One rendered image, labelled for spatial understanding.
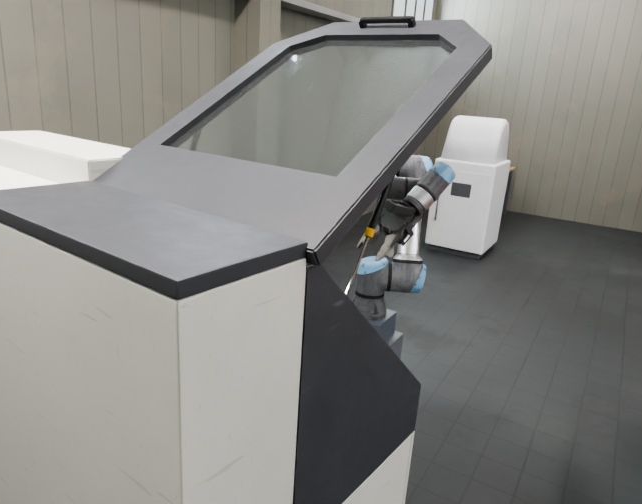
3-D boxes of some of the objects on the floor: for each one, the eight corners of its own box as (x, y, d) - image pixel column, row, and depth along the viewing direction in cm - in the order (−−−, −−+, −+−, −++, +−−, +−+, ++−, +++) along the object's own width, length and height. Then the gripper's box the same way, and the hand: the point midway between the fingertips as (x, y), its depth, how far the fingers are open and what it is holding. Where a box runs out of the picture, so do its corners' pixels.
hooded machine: (480, 261, 586) (503, 120, 539) (422, 249, 618) (439, 114, 571) (496, 246, 651) (518, 119, 604) (443, 236, 684) (460, 114, 637)
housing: (276, 791, 135) (308, 241, 90) (190, 921, 114) (175, 281, 68) (23, 515, 214) (-28, 147, 169) (-57, 560, 192) (-140, 152, 147)
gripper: (435, 223, 155) (389, 275, 153) (403, 204, 164) (358, 254, 161) (428, 207, 149) (380, 262, 146) (395, 189, 157) (348, 240, 155)
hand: (368, 250), depth 152 cm, fingers open, 7 cm apart
